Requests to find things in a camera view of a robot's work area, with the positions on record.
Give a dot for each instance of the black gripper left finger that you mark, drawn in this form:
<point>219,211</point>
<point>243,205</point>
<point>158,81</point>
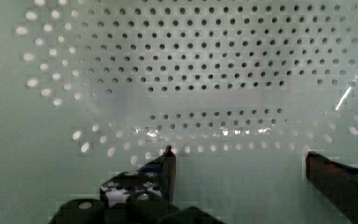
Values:
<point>157,176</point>

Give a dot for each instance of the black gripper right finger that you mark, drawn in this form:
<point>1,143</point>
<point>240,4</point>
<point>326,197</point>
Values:
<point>336,181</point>

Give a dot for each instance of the green plastic strainer basket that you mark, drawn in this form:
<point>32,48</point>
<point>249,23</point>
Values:
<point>241,90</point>

